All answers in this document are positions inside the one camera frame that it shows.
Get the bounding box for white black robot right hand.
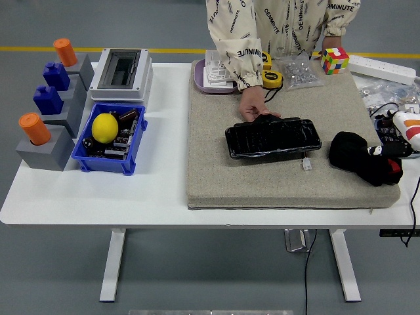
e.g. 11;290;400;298
366;110;420;159

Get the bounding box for person's right hand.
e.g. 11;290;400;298
238;87;282;123

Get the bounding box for person's left hand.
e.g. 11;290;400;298
313;44;343;62

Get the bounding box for black rag with red patch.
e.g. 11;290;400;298
329;131;404;187

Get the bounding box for black table control panel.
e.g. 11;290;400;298
379;228;420;238

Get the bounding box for multicolour puzzle cube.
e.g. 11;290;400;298
320;47;350;76

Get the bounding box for clear bag of metal nuts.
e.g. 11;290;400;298
275;52;326;92

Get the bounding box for clear bags of small parts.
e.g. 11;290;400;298
356;78;420;114

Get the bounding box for person's torso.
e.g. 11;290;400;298
205;0;362;58

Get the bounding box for white power strip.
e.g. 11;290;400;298
347;54;417;86

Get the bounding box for purple oval tray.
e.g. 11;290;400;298
194;59;242;96

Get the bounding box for grey-brown mat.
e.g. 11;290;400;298
186;58;401;211

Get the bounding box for brown electronic component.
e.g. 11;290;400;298
118;109;139;124

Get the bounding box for grey electrical distribution box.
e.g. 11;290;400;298
89;48;154;102

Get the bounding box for dark circuit board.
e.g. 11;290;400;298
104;147;129;161
113;129;134;148

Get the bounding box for white table leg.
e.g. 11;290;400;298
329;228;362;303
99;228;127;303

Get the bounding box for yellow lemon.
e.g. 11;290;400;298
91;113;119;144

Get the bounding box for blue plastic bin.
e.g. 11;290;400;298
71;102;148;177

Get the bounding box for grey cube block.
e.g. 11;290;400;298
15;125;77;172
57;77;89;114
38;98;87;138
57;52;95;92

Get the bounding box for orange cylinder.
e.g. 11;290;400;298
53;38;79;68
18;112;52;146

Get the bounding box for blue plastic block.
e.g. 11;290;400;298
42;61;72;92
33;85;64;116

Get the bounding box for black looped wire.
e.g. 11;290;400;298
369;102;400;119

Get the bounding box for white switch panel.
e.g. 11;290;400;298
205;49;227;68
202;65;238;90

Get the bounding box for thin black cable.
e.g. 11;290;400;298
402;177;420;247

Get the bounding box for metal bracket under table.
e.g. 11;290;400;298
283;228;312;253

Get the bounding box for black power cable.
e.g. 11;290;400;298
304;228;318;315

